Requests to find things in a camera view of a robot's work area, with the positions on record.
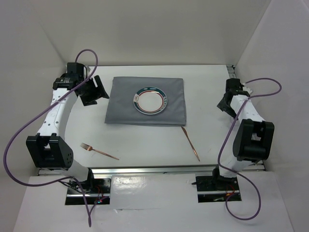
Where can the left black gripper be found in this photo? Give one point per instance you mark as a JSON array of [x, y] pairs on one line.
[[98, 92]]

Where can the aluminium rail right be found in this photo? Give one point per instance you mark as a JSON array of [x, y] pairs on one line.
[[231, 70]]

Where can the white plate green red rim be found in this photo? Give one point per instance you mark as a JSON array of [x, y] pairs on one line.
[[150, 100]]

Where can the aluminium rail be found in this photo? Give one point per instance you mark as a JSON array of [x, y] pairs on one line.
[[231, 70], [197, 169]]

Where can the aluminium rail front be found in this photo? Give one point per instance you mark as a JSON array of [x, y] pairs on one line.
[[197, 169]]

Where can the copper fork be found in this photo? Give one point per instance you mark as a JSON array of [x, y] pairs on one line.
[[90, 148]]

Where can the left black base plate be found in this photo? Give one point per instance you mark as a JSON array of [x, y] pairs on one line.
[[96, 192]]

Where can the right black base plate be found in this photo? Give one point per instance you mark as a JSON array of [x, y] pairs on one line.
[[213, 191]]

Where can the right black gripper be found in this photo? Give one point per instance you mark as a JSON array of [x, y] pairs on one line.
[[223, 107]]

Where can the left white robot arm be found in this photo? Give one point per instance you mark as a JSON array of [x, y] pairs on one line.
[[48, 148]]

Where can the copper knife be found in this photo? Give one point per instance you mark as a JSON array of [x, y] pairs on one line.
[[190, 143]]

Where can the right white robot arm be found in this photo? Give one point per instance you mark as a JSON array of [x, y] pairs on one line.
[[264, 136]]

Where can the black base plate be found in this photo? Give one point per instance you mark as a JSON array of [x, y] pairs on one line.
[[213, 191], [96, 192]]

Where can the grey cloth napkin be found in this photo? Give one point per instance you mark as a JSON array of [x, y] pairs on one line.
[[121, 108]]

